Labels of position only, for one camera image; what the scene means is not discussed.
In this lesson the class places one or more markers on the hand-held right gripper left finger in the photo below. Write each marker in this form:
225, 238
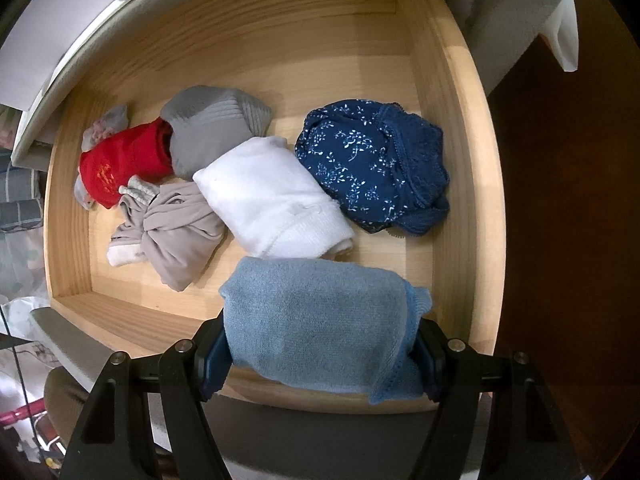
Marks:
217, 360

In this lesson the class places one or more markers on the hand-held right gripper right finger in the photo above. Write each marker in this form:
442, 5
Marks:
430, 365

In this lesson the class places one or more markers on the light blue underwear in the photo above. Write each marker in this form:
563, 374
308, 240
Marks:
310, 320

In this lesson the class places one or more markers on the taupe underwear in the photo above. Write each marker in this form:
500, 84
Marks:
175, 230

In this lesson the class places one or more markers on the white ribbed sock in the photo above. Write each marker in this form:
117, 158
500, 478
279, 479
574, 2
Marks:
265, 195

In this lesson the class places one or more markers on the navy floral underwear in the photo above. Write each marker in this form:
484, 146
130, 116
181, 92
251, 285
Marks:
360, 160

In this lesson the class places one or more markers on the red socks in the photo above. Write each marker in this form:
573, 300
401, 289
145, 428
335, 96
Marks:
125, 160

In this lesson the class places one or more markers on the grey ribbed sock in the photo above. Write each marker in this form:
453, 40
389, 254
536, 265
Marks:
210, 125

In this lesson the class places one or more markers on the grey floral sock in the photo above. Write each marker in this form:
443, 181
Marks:
107, 122

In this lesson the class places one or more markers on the grey fronted wooden drawer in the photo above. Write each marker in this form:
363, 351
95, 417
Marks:
350, 85

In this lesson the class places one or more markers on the white floral bedsheet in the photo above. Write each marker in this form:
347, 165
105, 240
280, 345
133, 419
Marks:
20, 270

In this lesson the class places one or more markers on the blue plaid quilt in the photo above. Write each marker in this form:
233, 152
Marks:
20, 195

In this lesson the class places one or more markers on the grey nightstand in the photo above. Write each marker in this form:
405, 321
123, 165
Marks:
100, 35

